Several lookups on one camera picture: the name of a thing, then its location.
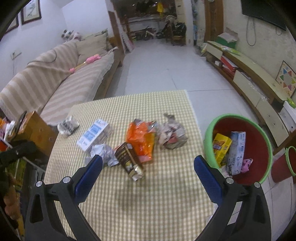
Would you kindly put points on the framed bird picture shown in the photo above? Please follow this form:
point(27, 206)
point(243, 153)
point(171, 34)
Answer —
point(31, 12)

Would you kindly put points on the pink white snack box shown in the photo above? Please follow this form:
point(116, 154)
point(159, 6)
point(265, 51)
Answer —
point(236, 153)

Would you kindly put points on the orange cardboard box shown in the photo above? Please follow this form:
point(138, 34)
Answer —
point(31, 127)

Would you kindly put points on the green box with paper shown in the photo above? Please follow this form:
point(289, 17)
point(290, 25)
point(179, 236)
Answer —
point(227, 39)

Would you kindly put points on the small red green bin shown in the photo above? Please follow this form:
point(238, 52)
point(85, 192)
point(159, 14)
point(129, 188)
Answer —
point(284, 167)

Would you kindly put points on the crumpled printed paper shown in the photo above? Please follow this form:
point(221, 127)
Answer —
point(171, 134)

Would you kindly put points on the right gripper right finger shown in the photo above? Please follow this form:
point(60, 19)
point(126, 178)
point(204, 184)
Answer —
point(242, 212)

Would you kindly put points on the pink toy wand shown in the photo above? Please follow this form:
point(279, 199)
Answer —
point(86, 62)

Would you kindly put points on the beige striped sofa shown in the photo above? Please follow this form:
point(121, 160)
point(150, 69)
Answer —
point(47, 86)

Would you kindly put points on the orange snack bag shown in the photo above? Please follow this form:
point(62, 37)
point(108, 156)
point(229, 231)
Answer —
point(141, 135)

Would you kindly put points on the person left hand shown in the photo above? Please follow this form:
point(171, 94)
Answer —
point(8, 195)

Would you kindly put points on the chinese checkers board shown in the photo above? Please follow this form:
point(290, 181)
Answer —
point(286, 78)

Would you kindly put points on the beige sofa cushion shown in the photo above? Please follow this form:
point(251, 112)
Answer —
point(91, 46)

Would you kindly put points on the yellow green checkered tablecloth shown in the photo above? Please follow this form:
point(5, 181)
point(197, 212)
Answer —
point(169, 202)

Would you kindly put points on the crumpled white paper ball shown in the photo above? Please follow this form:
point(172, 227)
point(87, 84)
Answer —
point(105, 152)

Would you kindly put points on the red green trash bin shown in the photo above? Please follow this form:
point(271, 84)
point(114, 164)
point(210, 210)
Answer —
point(257, 147)

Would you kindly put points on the wall mounted television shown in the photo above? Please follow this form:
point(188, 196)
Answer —
point(262, 10)

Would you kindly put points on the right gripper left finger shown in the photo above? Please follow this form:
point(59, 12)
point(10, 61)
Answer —
point(43, 221)

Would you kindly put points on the wooden tv cabinet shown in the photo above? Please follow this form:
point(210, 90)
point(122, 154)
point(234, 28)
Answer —
point(262, 92)

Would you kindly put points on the black white patterned wrapper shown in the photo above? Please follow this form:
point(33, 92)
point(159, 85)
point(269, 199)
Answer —
point(68, 126)

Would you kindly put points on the yellow ice tea carton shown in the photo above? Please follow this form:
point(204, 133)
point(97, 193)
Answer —
point(221, 145)

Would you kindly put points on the white blue milk carton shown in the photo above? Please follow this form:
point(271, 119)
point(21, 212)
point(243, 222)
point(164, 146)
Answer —
point(97, 134)

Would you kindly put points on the pink plastic snack wrapper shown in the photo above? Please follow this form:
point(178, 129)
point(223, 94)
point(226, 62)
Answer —
point(246, 165)

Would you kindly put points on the plush panda toy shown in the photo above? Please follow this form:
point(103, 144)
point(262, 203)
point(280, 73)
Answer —
point(70, 35)

